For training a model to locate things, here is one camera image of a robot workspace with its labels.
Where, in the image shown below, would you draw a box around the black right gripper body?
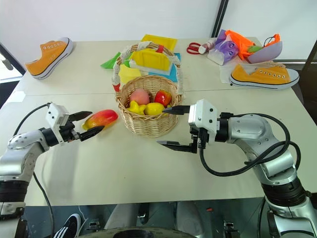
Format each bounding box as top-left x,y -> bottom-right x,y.
189,126 -> 211,154

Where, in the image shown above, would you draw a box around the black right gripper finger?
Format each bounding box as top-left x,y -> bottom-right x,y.
162,105 -> 191,116
156,140 -> 194,154

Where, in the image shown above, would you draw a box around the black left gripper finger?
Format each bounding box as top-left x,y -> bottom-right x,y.
68,111 -> 93,122
78,125 -> 106,142

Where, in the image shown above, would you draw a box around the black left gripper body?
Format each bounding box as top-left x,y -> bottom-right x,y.
58,114 -> 81,144

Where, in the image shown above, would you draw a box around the red and yellow apple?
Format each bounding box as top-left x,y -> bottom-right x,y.
154,90 -> 173,108

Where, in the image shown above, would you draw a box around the red and yellow mango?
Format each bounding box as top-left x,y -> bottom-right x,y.
82,109 -> 119,131

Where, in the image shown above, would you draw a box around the yellow lemon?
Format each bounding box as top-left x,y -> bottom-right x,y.
144,102 -> 166,116

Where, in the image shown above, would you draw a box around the blue paper sheet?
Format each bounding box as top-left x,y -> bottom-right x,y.
148,52 -> 182,82

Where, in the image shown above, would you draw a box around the pink peach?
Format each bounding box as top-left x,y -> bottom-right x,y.
129,88 -> 151,106

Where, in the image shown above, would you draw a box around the yellow banana bunch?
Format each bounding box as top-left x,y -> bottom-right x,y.
127,100 -> 147,116

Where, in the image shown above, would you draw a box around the yellow plastic tray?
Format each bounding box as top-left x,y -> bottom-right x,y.
130,48 -> 175,73
140,34 -> 178,52

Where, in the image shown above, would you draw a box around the white paper sheet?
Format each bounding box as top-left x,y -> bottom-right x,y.
219,63 -> 239,84

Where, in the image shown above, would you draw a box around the green paper sheet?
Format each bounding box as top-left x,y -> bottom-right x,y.
100,51 -> 131,70

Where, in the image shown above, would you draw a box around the red scissors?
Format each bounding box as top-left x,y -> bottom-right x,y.
186,42 -> 203,56

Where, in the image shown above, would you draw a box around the yellow paper sheet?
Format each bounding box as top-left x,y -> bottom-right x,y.
118,63 -> 142,84

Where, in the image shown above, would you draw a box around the orange canvas shoe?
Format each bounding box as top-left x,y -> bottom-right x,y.
24,37 -> 74,81
229,61 -> 300,91

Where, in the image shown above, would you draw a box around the white and red tube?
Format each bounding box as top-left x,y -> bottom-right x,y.
198,37 -> 219,55

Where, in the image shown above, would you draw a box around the grey trouser leg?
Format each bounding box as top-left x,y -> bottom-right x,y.
175,200 -> 211,237
104,202 -> 150,231

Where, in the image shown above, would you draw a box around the purple plastic bag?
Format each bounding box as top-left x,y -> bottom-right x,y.
207,29 -> 241,66

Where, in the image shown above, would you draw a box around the orange cloth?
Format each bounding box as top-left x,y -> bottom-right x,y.
225,29 -> 256,60

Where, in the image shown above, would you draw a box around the black sneaker with white stripes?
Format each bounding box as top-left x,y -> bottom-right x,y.
53,213 -> 83,238

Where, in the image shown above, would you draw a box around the green toy fruit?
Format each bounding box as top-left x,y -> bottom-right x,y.
247,45 -> 264,54

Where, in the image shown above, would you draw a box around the black vertical pole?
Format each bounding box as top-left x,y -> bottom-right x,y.
210,0 -> 230,38

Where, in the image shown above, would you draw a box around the lavender bowl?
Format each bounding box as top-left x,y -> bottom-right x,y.
247,41 -> 283,65

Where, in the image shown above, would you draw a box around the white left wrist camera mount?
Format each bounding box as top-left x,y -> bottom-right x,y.
46,102 -> 71,145

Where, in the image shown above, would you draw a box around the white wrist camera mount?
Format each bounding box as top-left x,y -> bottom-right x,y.
187,99 -> 220,145
46,102 -> 71,145

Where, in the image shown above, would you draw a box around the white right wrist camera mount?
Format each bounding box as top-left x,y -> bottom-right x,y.
187,99 -> 220,145

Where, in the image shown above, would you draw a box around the wicker basket with handle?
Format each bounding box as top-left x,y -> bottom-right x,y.
111,41 -> 185,138

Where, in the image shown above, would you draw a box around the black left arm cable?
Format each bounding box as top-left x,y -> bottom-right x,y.
13,102 -> 54,238

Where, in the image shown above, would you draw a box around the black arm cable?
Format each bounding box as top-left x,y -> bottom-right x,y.
199,113 -> 302,178
13,102 -> 54,238

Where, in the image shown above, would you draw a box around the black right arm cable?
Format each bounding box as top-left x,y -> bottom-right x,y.
199,113 -> 302,178

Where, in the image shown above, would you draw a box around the orange pouch with black cord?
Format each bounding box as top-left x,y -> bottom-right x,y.
263,33 -> 282,48

